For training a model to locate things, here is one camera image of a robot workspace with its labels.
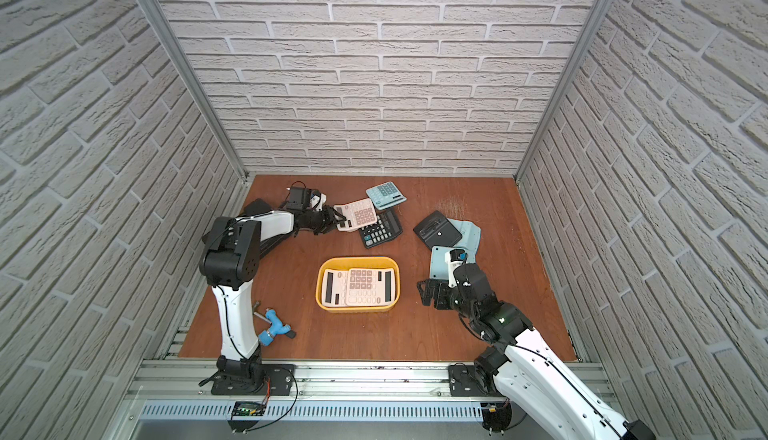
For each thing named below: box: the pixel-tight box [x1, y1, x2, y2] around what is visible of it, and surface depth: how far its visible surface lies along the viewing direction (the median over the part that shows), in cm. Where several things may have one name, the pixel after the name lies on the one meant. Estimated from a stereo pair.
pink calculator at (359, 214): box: [333, 198, 377, 232], surface depth 105 cm
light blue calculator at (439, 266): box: [430, 232, 479, 280], surface depth 98 cm
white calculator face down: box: [346, 268, 396, 306], surface depth 89 cm
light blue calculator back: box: [436, 218, 481, 264], surface depth 101 cm
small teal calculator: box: [366, 181, 407, 211], surface depth 112 cm
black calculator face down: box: [413, 210, 463, 249], surface depth 100 cm
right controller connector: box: [480, 399, 512, 435], surface depth 72 cm
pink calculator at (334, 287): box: [322, 268, 350, 307], surface depth 88 cm
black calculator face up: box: [359, 205, 403, 249], surface depth 102 cm
